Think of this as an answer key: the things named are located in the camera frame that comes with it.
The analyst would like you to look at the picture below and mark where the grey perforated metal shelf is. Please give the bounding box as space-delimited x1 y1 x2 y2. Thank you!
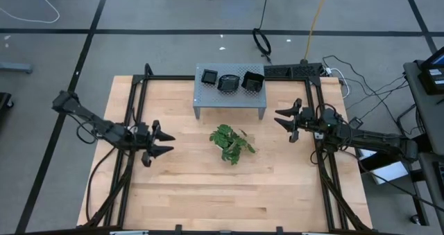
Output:
192 62 268 121

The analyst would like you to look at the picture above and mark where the grey side desk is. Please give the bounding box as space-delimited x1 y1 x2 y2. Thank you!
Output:
403 60 444 156

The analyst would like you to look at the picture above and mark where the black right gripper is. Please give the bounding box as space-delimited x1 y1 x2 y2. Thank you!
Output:
273 98 318 144

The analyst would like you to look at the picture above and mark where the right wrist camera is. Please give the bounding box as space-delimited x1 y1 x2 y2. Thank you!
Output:
300 105 315 120

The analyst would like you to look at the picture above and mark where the yellow hanging power cable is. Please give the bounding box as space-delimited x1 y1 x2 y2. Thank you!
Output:
303 0 331 63

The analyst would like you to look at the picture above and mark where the black wheeled equipment base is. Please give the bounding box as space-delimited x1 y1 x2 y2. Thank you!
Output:
0 92 15 112

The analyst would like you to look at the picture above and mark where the black perforated metal box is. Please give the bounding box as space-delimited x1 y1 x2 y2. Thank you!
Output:
263 62 326 80

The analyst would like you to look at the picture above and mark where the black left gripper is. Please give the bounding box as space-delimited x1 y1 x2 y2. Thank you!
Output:
133 119 176 168

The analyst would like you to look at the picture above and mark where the black laptop computer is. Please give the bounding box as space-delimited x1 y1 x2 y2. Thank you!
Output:
418 46 444 96

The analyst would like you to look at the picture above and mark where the white power adapter cable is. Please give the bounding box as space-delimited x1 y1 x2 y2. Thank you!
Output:
325 67 350 100

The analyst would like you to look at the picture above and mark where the white paper box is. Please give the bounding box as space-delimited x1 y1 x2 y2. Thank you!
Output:
356 148 410 186

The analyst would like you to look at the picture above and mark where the green plant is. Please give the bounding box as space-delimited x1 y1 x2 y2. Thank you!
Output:
209 123 257 166

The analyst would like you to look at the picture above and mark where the black wavy round plate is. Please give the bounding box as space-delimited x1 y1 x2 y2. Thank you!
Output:
216 73 241 93

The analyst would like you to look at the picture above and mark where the grey metal floor bar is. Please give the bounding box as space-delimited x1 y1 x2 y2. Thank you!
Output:
0 62 34 74

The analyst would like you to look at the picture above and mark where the black hanging cable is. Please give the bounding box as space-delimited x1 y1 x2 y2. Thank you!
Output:
252 0 273 64

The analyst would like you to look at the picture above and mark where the white floor cable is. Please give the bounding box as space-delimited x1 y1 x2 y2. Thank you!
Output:
0 0 61 24

